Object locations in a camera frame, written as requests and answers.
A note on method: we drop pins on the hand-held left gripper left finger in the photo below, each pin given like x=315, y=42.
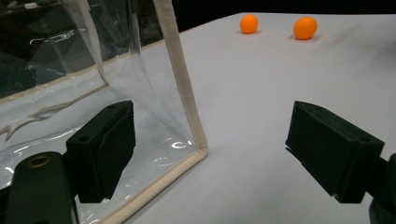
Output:
x=99, y=149

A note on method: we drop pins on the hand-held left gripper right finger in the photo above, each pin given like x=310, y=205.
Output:
x=333, y=149

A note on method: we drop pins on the clear plastic bag beige trim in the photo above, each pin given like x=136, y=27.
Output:
x=186, y=93

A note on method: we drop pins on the orange table tennis ball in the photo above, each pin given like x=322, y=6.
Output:
x=249, y=24
x=305, y=28

